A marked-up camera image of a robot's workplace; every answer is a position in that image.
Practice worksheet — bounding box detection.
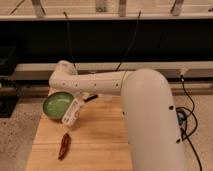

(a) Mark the black equipment at left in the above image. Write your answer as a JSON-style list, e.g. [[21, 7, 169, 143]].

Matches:
[[0, 46, 19, 118]]

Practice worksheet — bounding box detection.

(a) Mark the brown black rectangular block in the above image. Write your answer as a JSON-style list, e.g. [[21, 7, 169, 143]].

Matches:
[[84, 94, 98, 103]]

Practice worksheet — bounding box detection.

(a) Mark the left black hanging cable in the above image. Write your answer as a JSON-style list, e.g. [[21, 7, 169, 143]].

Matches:
[[62, 11, 78, 71]]

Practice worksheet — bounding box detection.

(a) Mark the blue black floor device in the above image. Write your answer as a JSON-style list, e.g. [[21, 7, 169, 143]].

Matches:
[[177, 112, 185, 126]]

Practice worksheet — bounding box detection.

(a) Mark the right black hanging cable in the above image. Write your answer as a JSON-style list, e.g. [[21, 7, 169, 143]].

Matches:
[[114, 10, 142, 73]]

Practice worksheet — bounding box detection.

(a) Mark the black hanging cable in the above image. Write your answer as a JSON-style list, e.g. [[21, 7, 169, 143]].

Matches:
[[62, 11, 78, 71], [114, 10, 142, 73]]

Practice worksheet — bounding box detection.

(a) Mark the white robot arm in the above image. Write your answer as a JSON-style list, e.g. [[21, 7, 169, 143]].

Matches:
[[49, 60, 187, 171]]

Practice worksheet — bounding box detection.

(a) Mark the white plastic bottle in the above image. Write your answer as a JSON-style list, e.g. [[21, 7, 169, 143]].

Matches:
[[62, 98, 84, 127]]

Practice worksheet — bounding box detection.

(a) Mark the red chili pepper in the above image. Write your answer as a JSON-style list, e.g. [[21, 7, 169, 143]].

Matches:
[[58, 133, 71, 160]]

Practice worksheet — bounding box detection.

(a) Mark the black floor cable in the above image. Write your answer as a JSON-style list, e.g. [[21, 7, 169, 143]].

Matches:
[[175, 75, 203, 171]]

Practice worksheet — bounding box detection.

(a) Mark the green ceramic bowl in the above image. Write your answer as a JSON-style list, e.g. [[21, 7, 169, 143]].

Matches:
[[43, 92, 74, 120]]

